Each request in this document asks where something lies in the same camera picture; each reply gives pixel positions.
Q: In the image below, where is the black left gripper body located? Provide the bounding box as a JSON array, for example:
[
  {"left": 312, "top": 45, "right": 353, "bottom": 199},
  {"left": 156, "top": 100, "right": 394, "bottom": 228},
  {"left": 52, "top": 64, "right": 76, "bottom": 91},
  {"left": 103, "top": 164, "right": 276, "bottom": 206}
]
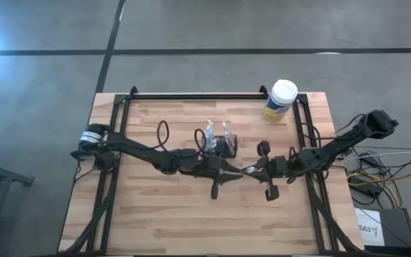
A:
[{"left": 198, "top": 137, "right": 232, "bottom": 200}]

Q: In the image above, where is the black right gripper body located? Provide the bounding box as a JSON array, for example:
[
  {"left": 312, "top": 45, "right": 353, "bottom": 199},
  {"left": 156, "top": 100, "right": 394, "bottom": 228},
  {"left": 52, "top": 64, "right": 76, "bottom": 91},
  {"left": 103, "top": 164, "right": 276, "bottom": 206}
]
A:
[{"left": 257, "top": 141, "right": 292, "bottom": 202}]

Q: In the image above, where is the purple toothbrush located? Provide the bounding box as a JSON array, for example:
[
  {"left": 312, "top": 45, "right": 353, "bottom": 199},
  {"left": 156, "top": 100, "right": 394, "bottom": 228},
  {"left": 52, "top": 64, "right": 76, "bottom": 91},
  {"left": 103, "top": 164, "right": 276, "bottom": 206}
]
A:
[{"left": 221, "top": 121, "right": 235, "bottom": 153}]

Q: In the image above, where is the Lysol wipes canister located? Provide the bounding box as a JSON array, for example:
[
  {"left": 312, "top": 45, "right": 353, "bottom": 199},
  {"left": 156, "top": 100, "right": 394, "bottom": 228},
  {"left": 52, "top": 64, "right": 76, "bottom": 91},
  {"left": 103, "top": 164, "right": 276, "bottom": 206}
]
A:
[{"left": 263, "top": 79, "right": 299, "bottom": 124}]

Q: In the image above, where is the black power adapter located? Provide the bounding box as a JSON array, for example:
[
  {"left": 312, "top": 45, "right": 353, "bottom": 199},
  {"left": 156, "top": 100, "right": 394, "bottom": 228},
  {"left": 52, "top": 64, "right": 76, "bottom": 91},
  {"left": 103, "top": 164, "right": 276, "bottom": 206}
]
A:
[{"left": 350, "top": 176, "right": 383, "bottom": 197}]

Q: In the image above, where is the white paper label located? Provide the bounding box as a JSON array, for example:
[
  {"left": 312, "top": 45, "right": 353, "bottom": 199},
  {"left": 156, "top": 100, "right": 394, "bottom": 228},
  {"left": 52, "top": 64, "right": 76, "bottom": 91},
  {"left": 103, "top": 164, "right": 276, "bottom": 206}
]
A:
[{"left": 354, "top": 208, "right": 385, "bottom": 246}]

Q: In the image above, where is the black equipment case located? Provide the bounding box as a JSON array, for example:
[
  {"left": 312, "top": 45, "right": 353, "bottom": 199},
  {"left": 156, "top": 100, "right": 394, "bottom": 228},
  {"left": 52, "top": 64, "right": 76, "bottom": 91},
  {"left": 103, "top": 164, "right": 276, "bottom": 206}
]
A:
[{"left": 355, "top": 208, "right": 411, "bottom": 248}]

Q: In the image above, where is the black wire caddy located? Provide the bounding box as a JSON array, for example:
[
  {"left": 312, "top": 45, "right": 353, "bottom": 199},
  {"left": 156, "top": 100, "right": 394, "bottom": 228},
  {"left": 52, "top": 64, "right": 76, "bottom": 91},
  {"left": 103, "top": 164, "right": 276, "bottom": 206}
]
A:
[{"left": 214, "top": 133, "right": 238, "bottom": 159}]

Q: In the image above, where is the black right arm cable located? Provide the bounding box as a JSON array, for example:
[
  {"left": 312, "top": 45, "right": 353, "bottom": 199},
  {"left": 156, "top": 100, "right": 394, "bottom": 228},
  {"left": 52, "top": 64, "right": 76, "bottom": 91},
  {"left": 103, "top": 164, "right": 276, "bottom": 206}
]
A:
[{"left": 300, "top": 113, "right": 367, "bottom": 149}]

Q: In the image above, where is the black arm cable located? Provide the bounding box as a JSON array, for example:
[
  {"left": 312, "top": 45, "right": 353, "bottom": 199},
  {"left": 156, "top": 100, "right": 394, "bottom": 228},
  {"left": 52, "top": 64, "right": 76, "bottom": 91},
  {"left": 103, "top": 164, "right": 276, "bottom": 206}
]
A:
[
  {"left": 300, "top": 113, "right": 367, "bottom": 149},
  {"left": 155, "top": 119, "right": 210, "bottom": 158}
]

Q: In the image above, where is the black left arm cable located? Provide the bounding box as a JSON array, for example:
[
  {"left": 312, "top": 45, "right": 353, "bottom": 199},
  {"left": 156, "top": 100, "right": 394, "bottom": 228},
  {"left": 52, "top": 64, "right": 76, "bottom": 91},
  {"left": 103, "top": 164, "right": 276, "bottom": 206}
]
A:
[{"left": 155, "top": 119, "right": 210, "bottom": 158}]

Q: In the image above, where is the black aluminium rig frame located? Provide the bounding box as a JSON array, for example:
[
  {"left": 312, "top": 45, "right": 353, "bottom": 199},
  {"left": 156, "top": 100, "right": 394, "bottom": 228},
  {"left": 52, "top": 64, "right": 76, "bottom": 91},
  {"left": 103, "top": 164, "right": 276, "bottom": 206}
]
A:
[{"left": 57, "top": 85, "right": 365, "bottom": 257}]

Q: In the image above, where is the yellow floor cable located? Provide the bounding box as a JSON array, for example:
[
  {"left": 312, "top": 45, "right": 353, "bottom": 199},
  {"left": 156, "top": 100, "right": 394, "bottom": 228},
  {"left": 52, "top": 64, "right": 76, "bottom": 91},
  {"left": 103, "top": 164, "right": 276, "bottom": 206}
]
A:
[{"left": 346, "top": 171, "right": 411, "bottom": 210}]

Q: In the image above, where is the white floor cable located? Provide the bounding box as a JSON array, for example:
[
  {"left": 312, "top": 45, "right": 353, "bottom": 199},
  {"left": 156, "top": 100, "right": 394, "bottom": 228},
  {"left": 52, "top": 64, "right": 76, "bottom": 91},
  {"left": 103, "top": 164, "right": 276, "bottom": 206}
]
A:
[{"left": 340, "top": 148, "right": 411, "bottom": 161}]

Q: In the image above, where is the black side bracket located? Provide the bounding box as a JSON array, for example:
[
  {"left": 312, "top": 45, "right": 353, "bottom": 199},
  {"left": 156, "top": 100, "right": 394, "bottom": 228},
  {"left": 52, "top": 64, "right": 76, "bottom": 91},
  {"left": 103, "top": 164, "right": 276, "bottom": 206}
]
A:
[{"left": 70, "top": 149, "right": 94, "bottom": 161}]

